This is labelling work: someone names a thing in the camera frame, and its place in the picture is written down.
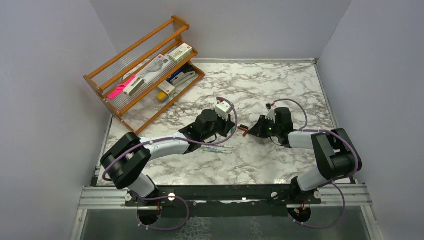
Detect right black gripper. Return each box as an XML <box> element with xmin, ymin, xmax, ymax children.
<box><xmin>248</xmin><ymin>114</ymin><xmax>281</xmax><ymax>139</ymax></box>

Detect white pen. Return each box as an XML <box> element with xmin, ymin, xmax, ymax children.
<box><xmin>202</xmin><ymin>147</ymin><xmax>233</xmax><ymax>154</ymax></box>
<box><xmin>204</xmin><ymin>144</ymin><xmax>234</xmax><ymax>149</ymax></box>

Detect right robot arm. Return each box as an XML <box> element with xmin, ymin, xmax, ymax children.
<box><xmin>246</xmin><ymin>107</ymin><xmax>362</xmax><ymax>204</ymax></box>

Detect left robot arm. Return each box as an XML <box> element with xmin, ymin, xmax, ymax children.
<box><xmin>100</xmin><ymin>109</ymin><xmax>238</xmax><ymax>206</ymax></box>

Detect yellow sticky note block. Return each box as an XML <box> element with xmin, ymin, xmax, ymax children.
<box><xmin>157</xmin><ymin>92</ymin><xmax>169</xmax><ymax>103</ymax></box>

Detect blue black stapler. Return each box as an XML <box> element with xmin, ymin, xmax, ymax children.
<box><xmin>166</xmin><ymin>63</ymin><xmax>196</xmax><ymax>86</ymax></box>

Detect small white red box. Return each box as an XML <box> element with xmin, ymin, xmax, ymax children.
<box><xmin>157</xmin><ymin>80</ymin><xmax>176</xmax><ymax>97</ymax></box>

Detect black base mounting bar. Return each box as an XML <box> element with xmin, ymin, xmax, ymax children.
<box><xmin>124</xmin><ymin>184</ymin><xmax>321</xmax><ymax>208</ymax></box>

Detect long white package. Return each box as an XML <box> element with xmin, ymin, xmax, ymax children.
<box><xmin>136</xmin><ymin>54</ymin><xmax>175</xmax><ymax>83</ymax></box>

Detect white green box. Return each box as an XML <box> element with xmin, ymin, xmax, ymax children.
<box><xmin>169</xmin><ymin>43</ymin><xmax>193</xmax><ymax>64</ymax></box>

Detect wooden shelf rack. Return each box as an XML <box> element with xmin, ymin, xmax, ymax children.
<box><xmin>83</xmin><ymin>15</ymin><xmax>205</xmax><ymax>134</ymax></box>

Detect white black box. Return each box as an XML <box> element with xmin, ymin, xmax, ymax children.
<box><xmin>123</xmin><ymin>75</ymin><xmax>145</xmax><ymax>97</ymax></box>

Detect pink highlighter pack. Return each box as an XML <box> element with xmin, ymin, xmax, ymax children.
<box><xmin>107</xmin><ymin>74</ymin><xmax>136</xmax><ymax>100</ymax></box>

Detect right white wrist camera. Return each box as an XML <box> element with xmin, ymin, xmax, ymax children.
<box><xmin>265</xmin><ymin>103</ymin><xmax>276</xmax><ymax>122</ymax></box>

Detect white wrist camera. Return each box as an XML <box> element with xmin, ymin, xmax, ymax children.
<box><xmin>265</xmin><ymin>103</ymin><xmax>276</xmax><ymax>122</ymax></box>
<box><xmin>214</xmin><ymin>101</ymin><xmax>232</xmax><ymax>122</ymax></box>

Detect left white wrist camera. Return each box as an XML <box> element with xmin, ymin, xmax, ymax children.
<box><xmin>214</xmin><ymin>101</ymin><xmax>232</xmax><ymax>122</ymax></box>

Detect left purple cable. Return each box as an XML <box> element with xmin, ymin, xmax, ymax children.
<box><xmin>101</xmin><ymin>96</ymin><xmax>239</xmax><ymax>232</ymax></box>

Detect purple cable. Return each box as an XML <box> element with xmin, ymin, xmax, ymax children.
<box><xmin>271</xmin><ymin>98</ymin><xmax>360</xmax><ymax>230</ymax></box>
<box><xmin>101</xmin><ymin>96</ymin><xmax>239</xmax><ymax>232</ymax></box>

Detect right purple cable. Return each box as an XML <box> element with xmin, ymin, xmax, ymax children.
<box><xmin>271</xmin><ymin>98</ymin><xmax>360</xmax><ymax>230</ymax></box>

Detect aluminium frame rail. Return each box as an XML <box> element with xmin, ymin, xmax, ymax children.
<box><xmin>78</xmin><ymin>186</ymin><xmax>128</xmax><ymax>210</ymax></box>

